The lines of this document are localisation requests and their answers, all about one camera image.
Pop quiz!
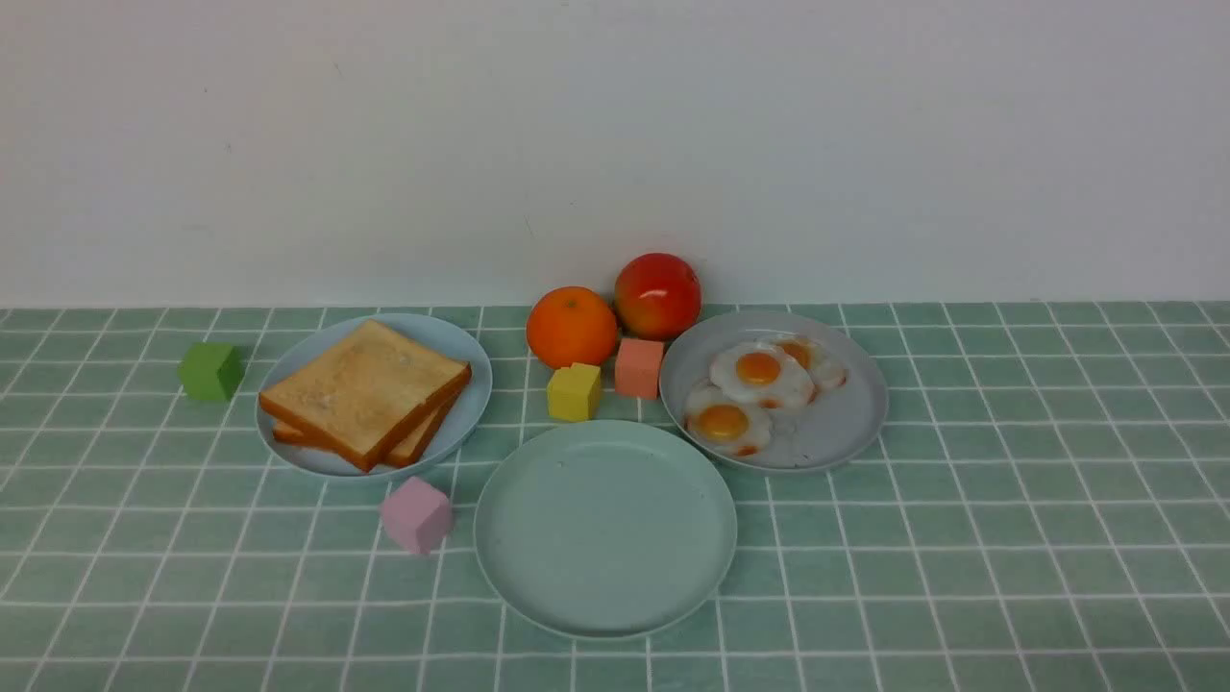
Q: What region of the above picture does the salmon foam cube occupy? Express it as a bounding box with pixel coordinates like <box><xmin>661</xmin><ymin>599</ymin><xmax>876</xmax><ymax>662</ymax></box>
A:
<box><xmin>614</xmin><ymin>337</ymin><xmax>665</xmax><ymax>399</ymax></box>

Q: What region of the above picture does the pink foam cube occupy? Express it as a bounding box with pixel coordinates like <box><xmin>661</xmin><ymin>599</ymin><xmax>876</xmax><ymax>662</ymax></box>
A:
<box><xmin>381</xmin><ymin>477</ymin><xmax>455</xmax><ymax>556</ymax></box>

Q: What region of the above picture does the toast slice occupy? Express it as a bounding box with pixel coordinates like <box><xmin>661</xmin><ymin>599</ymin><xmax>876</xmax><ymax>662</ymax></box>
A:
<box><xmin>258</xmin><ymin>320</ymin><xmax>474</xmax><ymax>474</ymax></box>
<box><xmin>272</xmin><ymin>395</ymin><xmax>458</xmax><ymax>473</ymax></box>

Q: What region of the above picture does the fried egg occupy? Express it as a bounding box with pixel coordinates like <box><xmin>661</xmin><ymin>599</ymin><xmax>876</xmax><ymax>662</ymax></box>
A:
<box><xmin>708</xmin><ymin>340</ymin><xmax>819</xmax><ymax>411</ymax></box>
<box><xmin>684</xmin><ymin>383</ymin><xmax>772</xmax><ymax>457</ymax></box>
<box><xmin>769</xmin><ymin>334</ymin><xmax>849</xmax><ymax>393</ymax></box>

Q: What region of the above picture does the green foam cube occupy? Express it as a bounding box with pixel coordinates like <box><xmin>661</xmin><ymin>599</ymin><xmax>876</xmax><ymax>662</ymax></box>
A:
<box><xmin>177</xmin><ymin>340</ymin><xmax>244</xmax><ymax>402</ymax></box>

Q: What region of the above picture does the orange fruit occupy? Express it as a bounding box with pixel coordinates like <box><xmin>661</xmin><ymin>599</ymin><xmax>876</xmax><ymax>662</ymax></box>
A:
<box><xmin>526</xmin><ymin>285</ymin><xmax>620</xmax><ymax>369</ymax></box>

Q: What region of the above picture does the grey plate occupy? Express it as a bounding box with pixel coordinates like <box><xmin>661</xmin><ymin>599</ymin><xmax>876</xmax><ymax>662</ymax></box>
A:
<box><xmin>659</xmin><ymin>310</ymin><xmax>889</xmax><ymax>474</ymax></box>

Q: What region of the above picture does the yellow foam cube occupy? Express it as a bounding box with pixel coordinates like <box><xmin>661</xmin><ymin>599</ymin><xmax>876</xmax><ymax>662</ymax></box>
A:
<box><xmin>546</xmin><ymin>363</ymin><xmax>603</xmax><ymax>422</ymax></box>

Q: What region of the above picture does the teal green plate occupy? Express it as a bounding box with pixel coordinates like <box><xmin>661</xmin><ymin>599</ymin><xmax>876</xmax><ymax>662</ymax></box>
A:
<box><xmin>474</xmin><ymin>420</ymin><xmax>738</xmax><ymax>642</ymax></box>

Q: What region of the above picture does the red tomato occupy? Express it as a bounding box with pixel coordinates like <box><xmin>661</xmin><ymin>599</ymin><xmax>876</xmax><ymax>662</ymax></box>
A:
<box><xmin>614</xmin><ymin>253</ymin><xmax>702</xmax><ymax>340</ymax></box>

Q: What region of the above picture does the light blue plate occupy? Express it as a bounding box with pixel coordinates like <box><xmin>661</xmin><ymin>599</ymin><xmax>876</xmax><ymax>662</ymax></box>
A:
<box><xmin>255</xmin><ymin>312</ymin><xmax>493</xmax><ymax>482</ymax></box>

